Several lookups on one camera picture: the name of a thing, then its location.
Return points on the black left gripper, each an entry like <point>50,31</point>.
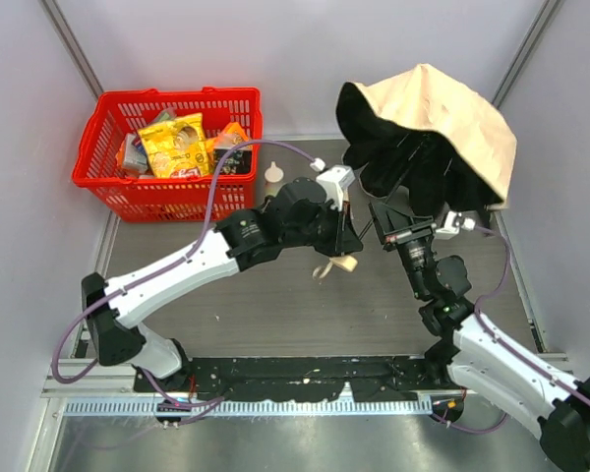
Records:
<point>338,230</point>

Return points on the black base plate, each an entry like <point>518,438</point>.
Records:
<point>307,379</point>

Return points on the yellow snack bag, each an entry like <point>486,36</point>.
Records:
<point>177,148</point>

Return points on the clear plastic bottle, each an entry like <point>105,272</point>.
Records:
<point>274,179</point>

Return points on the cream folding umbrella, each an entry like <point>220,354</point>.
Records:
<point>430,134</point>

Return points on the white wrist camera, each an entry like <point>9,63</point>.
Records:
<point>453,224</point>
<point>336,182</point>

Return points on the grey wall corner profile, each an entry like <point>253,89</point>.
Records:
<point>68,38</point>

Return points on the black snack packet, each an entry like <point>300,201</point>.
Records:
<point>238,163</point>

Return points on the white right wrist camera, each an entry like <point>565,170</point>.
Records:
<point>453,224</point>

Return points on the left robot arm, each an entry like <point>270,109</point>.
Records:
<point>304,213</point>

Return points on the orange snack bag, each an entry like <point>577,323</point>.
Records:
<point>230,136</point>

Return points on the red plastic shopping basket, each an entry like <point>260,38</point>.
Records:
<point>121,112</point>

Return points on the right wall corner profile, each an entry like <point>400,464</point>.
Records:
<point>532,38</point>

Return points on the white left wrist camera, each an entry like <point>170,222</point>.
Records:
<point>336,182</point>

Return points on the grey slotted cable duct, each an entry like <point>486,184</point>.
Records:
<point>344,405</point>

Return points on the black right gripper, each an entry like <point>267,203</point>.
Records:
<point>403,232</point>

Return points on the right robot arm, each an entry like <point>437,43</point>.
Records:
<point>472,352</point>

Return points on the grey box in basket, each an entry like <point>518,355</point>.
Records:
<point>130,159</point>

